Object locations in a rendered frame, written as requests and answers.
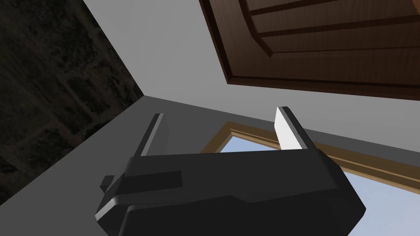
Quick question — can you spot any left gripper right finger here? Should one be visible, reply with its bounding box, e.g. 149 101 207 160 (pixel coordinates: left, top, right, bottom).
273 106 317 151

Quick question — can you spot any dark brown wooden door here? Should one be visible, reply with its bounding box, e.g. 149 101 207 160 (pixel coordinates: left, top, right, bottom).
199 0 420 101

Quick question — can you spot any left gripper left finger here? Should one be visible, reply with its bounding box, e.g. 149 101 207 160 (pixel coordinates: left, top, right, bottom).
134 113 169 157

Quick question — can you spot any wooden framed window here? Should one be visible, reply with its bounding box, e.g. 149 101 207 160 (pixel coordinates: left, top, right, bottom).
201 121 420 236

